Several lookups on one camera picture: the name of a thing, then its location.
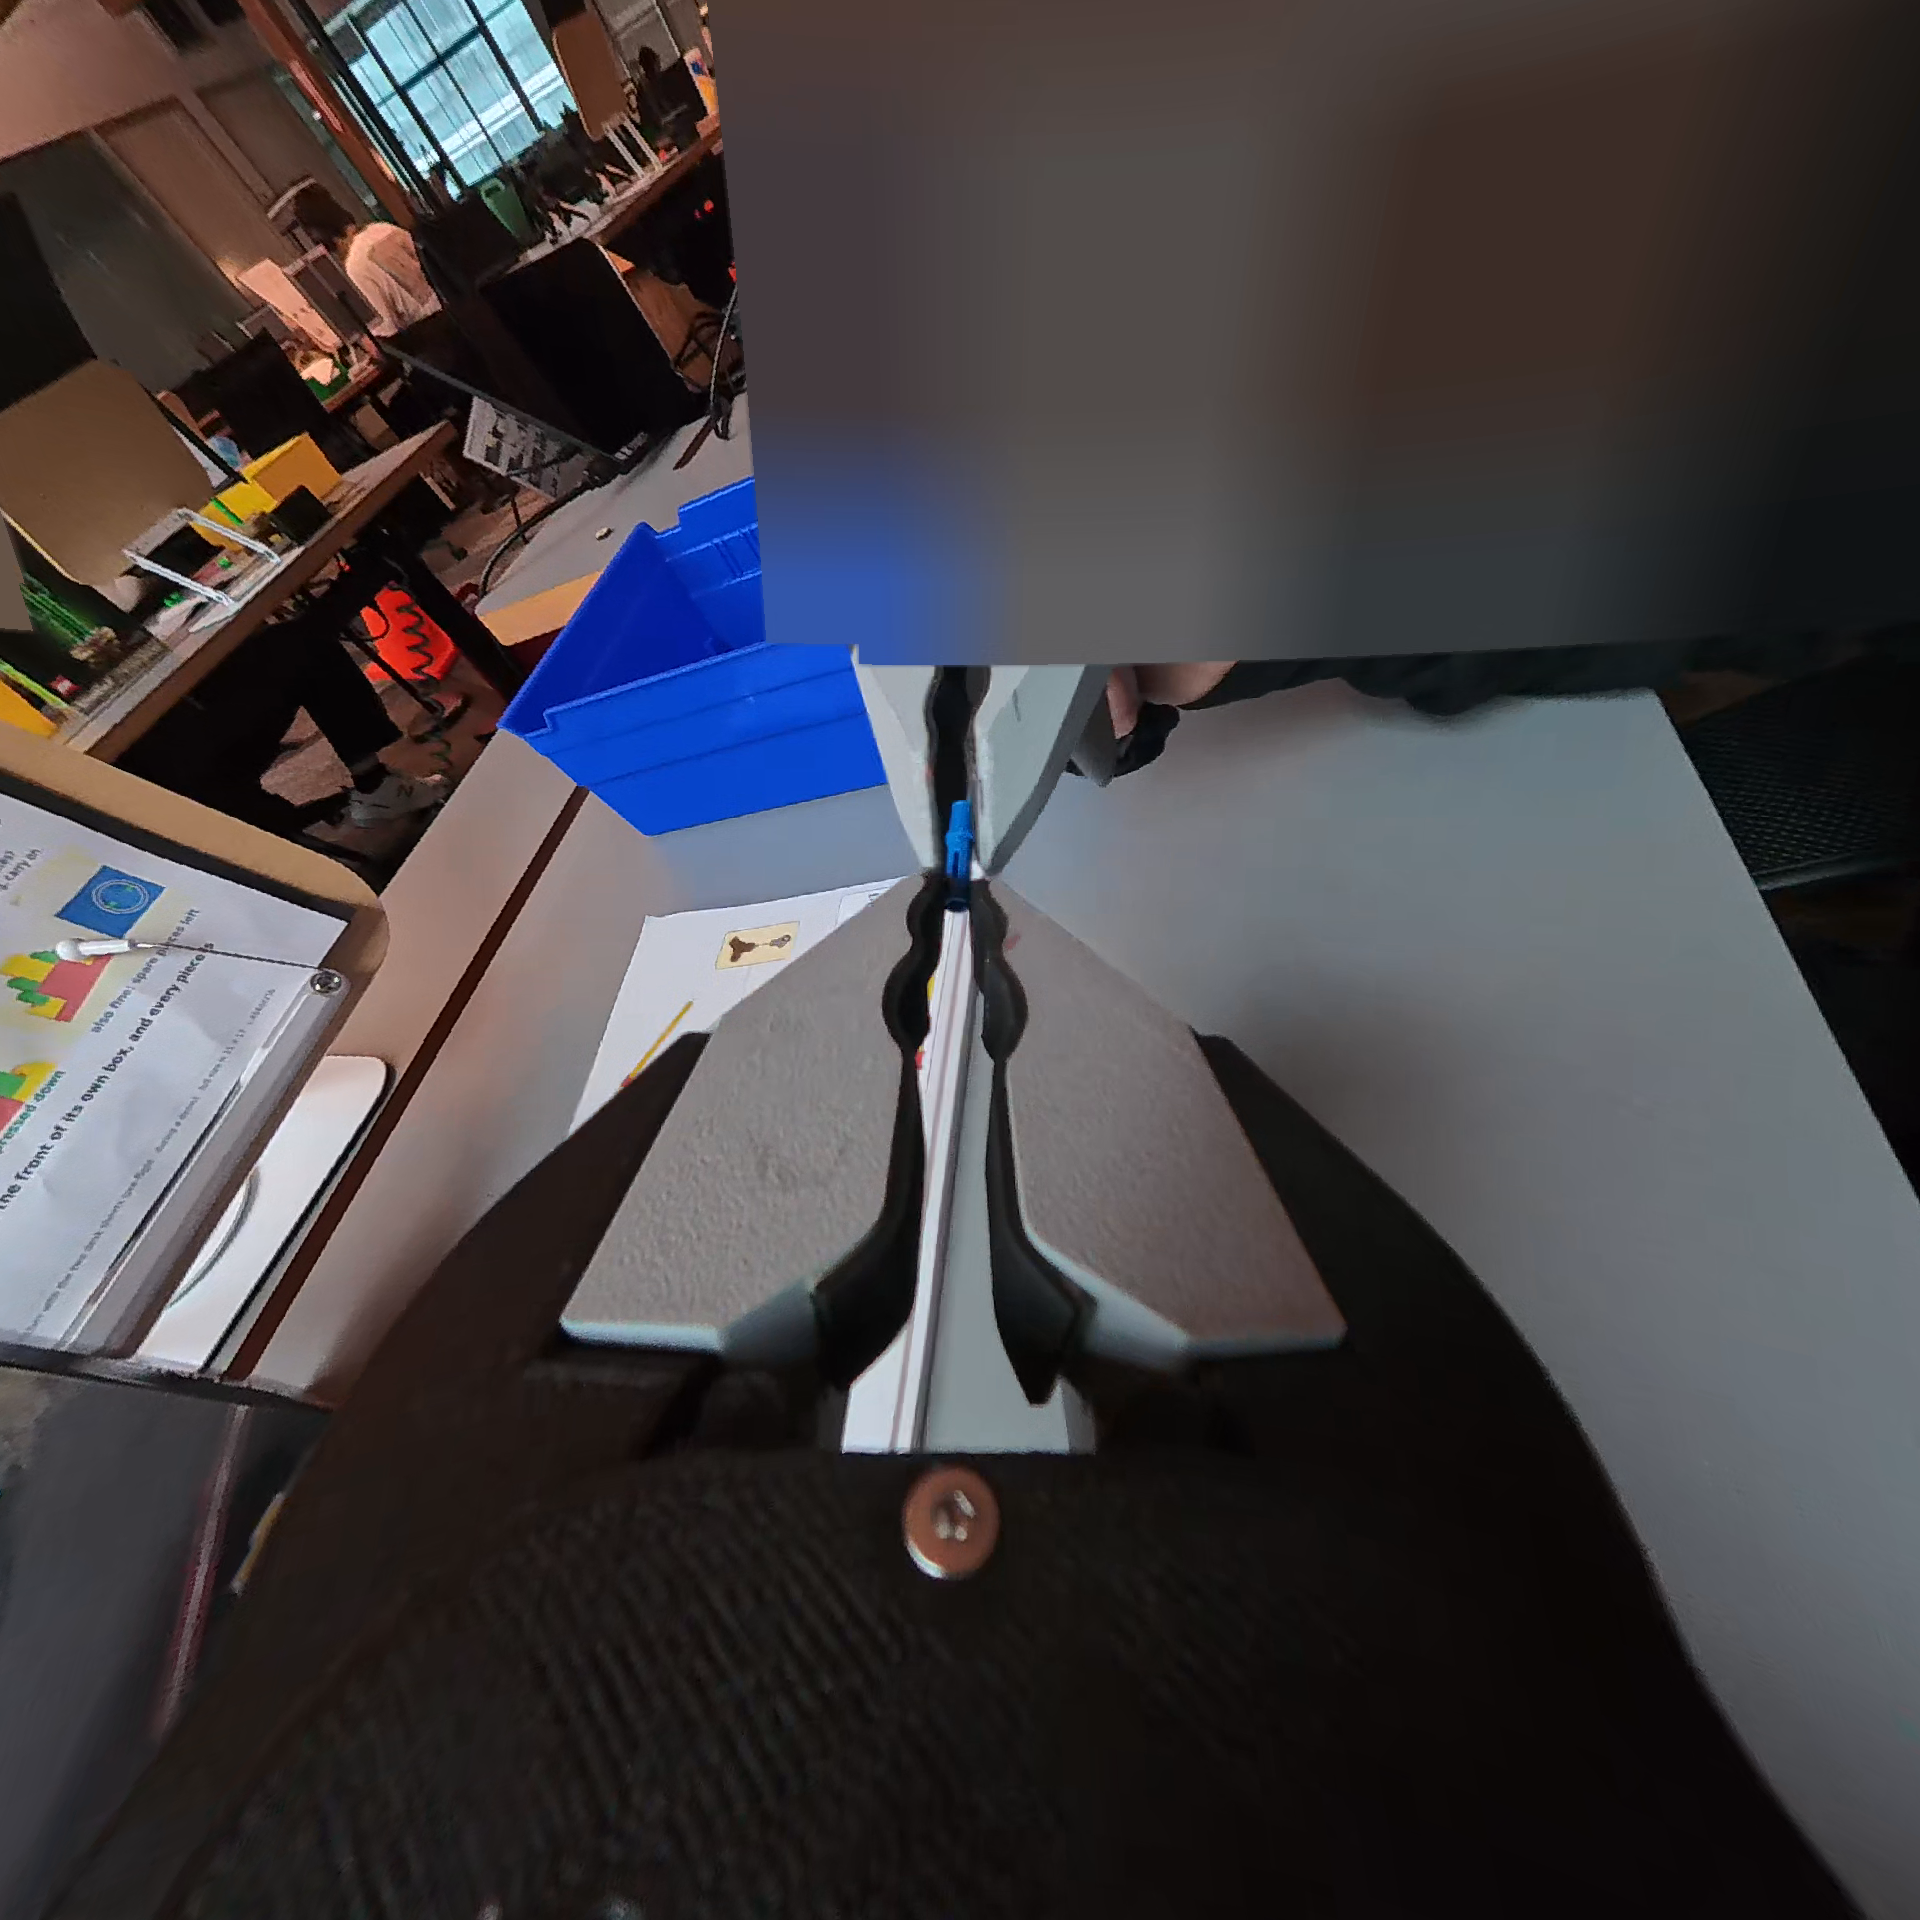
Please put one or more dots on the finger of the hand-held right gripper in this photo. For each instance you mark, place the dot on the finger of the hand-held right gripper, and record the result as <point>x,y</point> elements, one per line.
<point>1036,737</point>
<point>895,737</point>

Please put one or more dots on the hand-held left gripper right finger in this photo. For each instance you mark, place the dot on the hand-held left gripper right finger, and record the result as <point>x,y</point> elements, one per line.
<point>1153,1187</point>

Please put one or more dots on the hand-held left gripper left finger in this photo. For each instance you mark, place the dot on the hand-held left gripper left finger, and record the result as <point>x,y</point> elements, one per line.
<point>735,1187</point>

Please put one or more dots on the blue lego pin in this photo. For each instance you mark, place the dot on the blue lego pin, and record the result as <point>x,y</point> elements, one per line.
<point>957,839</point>

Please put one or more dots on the person's right hand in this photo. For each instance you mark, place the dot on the person's right hand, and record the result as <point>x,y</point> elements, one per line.
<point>1164,686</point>

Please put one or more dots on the white instruction booklet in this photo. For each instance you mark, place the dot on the white instruction booklet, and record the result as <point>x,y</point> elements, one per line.
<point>674,990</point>

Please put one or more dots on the blue plastic bin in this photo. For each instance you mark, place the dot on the blue plastic bin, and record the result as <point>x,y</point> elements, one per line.
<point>674,720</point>

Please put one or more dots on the silver stand base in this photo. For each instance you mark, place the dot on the silver stand base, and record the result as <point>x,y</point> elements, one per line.
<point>323,1141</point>

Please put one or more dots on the black monitor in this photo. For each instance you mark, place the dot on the black monitor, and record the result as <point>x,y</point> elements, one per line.
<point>584,344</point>

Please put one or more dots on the wooden work table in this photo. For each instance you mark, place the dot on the wooden work table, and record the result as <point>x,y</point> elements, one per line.
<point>359,480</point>

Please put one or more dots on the yellow plastic bin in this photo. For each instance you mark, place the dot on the yellow plastic bin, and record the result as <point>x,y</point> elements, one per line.
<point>292,467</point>

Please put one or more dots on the brown cardboard sheet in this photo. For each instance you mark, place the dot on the brown cardboard sheet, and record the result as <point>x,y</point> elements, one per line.
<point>90,465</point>

